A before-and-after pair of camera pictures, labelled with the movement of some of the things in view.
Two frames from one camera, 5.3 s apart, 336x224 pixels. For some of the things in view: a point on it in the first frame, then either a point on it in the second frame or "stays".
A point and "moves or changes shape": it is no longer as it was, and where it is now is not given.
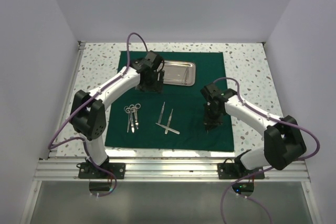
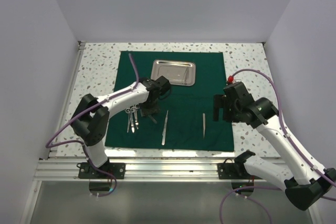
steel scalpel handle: [166, 129] to [164, 132]
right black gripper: [209, 123] to [219, 102]
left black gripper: [157, 86] to [153, 110]
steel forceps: [186, 76] moves or changes shape
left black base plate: [87, 170] stays
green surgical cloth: [173, 118] stays
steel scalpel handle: [169, 128] to [153, 120]
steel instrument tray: [179, 73] stays
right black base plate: [231, 171] stays
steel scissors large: [129, 110] stays
